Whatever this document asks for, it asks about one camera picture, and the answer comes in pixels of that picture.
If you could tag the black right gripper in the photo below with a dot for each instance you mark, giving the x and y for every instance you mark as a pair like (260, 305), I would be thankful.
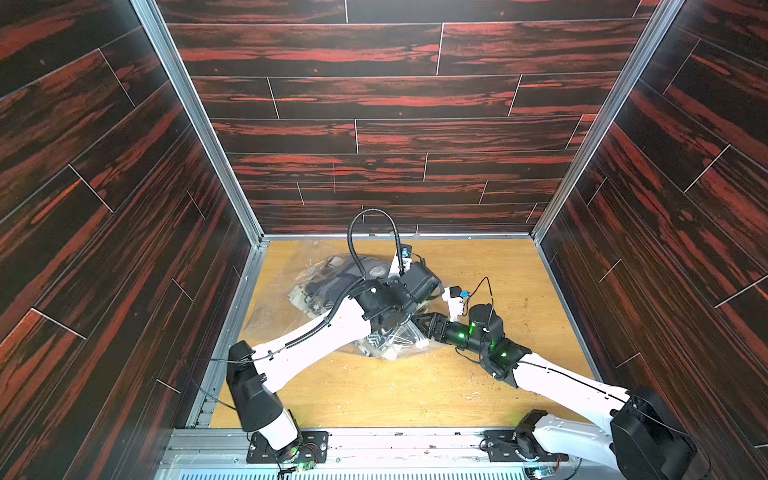
(437, 327)

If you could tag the clear plastic vacuum bag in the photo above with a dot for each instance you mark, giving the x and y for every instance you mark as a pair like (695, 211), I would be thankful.
(273, 315)

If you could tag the black white herringbone scarf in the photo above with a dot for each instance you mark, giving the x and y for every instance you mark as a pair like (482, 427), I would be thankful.
(319, 287)

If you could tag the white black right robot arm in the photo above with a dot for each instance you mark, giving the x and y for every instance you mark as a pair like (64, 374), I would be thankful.
(634, 432)

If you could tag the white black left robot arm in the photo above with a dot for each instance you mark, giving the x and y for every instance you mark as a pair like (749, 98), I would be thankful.
(256, 374)

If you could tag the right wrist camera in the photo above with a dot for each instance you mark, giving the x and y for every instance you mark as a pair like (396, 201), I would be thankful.
(456, 299)

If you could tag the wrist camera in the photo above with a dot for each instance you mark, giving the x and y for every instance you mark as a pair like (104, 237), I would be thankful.
(456, 299)
(402, 261)

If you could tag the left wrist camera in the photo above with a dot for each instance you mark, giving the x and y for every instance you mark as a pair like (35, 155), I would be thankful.
(402, 261)

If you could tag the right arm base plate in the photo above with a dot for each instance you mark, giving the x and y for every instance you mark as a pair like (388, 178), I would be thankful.
(512, 445)

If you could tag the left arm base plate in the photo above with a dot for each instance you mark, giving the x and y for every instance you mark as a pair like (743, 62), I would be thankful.
(307, 450)

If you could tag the aluminium front rail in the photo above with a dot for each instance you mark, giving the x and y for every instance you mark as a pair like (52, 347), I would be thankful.
(361, 453)

